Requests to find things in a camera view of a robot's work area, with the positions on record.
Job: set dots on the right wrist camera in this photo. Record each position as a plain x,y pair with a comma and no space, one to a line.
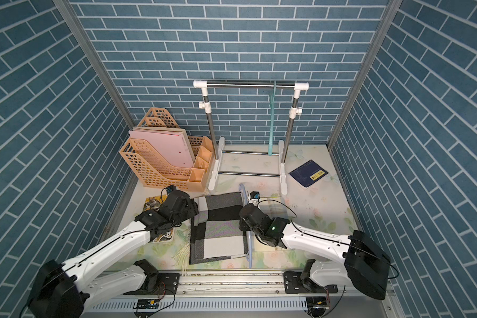
254,198

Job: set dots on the light blue clothes hanger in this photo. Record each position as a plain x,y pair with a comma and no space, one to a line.
244,227

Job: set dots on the orange plastic file organizer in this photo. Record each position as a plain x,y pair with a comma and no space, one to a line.
154,171

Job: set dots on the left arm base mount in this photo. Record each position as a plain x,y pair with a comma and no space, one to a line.
155,282

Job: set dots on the pink file folder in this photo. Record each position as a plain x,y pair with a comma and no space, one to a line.
174,148

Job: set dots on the white steel clothes rack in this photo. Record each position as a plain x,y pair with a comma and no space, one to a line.
219,145

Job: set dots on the dark blue book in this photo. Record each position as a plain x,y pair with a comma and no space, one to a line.
308,173

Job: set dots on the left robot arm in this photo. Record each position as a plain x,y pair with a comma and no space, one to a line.
69,288

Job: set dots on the orange comic book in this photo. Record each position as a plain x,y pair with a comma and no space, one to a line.
154,203

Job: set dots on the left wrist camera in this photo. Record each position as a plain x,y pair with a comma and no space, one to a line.
170,189

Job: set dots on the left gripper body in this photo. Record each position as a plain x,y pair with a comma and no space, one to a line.
189,211

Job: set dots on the pale plaid scarf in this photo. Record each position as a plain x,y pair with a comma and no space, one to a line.
274,207

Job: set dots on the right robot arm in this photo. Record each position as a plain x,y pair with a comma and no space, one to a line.
357,259

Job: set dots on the small green circuit board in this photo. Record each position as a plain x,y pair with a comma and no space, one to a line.
147,304

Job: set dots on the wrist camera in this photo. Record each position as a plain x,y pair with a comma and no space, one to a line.
170,189
254,198

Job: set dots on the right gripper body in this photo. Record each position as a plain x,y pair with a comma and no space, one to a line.
244,225

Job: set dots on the black white checkered scarf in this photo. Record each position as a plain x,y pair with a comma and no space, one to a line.
215,232

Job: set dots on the green clothes hanger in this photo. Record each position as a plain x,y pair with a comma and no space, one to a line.
272,118

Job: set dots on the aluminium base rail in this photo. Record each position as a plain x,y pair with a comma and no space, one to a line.
230,284

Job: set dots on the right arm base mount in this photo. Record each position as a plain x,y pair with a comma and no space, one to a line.
301,283

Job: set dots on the beige file folder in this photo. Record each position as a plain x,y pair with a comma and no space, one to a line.
161,129

